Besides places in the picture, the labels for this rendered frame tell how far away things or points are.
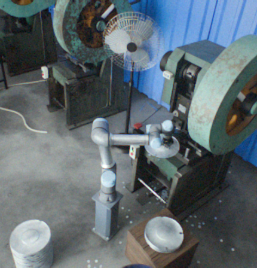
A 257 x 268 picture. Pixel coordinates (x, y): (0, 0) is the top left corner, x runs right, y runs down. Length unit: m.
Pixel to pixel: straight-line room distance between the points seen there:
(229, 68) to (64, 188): 2.02
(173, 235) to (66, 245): 0.93
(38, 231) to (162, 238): 0.94
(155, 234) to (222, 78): 1.24
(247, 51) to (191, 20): 1.95
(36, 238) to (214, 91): 1.63
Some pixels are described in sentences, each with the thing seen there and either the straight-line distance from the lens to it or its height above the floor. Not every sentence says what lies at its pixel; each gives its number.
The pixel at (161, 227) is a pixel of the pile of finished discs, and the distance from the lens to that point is 2.42.
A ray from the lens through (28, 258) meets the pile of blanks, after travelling 2.44.
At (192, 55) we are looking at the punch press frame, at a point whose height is 1.49.
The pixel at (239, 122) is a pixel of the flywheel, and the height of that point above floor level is 1.08.
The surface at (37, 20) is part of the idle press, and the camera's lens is 5.17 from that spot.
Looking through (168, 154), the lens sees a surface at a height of 0.78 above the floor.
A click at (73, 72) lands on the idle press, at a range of 3.66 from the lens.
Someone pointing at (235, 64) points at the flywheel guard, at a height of 1.65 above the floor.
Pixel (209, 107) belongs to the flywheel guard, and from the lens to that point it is 1.85.
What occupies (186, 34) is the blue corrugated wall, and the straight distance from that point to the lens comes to 3.87.
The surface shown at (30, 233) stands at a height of 0.32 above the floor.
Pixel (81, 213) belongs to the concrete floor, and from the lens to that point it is 2.95.
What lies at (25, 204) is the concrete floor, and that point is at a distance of 3.08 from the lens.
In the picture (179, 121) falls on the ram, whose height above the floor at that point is 0.96.
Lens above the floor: 2.34
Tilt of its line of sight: 38 degrees down
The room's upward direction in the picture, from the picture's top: 6 degrees clockwise
